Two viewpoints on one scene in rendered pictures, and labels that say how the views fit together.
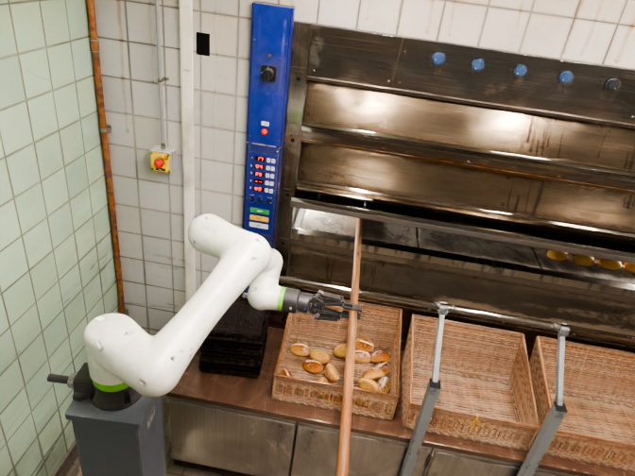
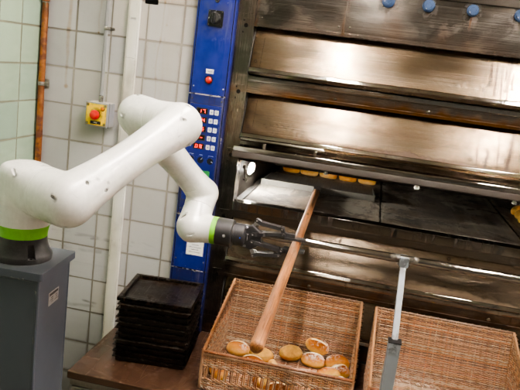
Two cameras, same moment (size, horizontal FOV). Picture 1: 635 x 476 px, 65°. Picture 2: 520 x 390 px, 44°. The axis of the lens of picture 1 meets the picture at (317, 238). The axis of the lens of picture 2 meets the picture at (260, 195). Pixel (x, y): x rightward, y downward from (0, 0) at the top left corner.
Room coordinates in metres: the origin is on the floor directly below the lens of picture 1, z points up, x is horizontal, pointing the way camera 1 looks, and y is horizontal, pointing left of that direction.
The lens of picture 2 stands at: (-0.51, -0.22, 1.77)
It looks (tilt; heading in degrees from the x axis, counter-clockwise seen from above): 12 degrees down; 5
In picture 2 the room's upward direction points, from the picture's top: 7 degrees clockwise
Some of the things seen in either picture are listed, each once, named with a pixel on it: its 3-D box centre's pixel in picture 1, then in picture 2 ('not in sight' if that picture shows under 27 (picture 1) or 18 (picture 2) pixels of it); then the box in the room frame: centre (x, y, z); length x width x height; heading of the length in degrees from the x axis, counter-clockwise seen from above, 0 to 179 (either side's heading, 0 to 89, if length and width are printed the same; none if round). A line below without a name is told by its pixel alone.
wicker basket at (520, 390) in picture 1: (466, 378); (443, 376); (1.73, -0.77, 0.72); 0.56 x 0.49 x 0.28; 86
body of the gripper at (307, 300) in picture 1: (311, 303); (248, 236); (1.51, -0.01, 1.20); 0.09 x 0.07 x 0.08; 87
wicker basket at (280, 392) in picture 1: (339, 351); (285, 341); (1.79, -0.18, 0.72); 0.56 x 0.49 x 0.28; 86
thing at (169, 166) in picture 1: (163, 159); (99, 114); (2.06, 0.73, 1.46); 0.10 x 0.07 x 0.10; 86
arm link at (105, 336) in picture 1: (115, 351); (28, 198); (0.98, 0.50, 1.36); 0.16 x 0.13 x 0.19; 62
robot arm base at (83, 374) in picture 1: (96, 380); (1, 241); (0.98, 0.57, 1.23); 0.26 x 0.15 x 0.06; 90
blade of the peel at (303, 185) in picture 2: not in sight; (319, 183); (2.68, -0.22, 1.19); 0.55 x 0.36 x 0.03; 88
